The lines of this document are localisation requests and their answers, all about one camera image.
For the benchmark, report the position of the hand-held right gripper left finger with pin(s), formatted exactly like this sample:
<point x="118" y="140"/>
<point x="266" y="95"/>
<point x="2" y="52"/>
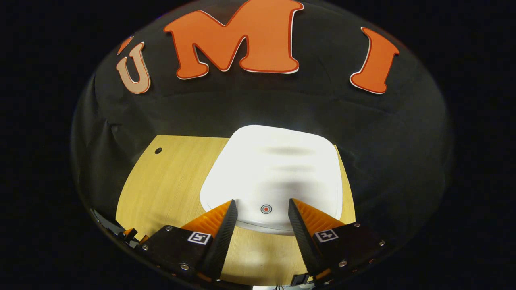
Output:
<point x="221" y="245"/>

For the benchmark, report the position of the black backdrop cloth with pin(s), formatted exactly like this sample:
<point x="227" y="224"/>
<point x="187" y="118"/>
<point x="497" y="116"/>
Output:
<point x="242" y="104"/>

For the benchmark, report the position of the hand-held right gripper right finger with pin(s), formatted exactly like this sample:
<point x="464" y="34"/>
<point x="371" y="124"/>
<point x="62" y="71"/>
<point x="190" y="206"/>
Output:
<point x="304" y="237"/>

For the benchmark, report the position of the wooden desktop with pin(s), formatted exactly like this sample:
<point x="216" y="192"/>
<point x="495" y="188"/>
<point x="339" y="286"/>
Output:
<point x="169" y="189"/>

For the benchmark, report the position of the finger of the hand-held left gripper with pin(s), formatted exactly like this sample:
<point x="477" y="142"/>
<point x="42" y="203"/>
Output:
<point x="128" y="234"/>

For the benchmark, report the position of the white desktop garbage bin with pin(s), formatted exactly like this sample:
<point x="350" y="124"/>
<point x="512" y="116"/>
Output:
<point x="274" y="169"/>

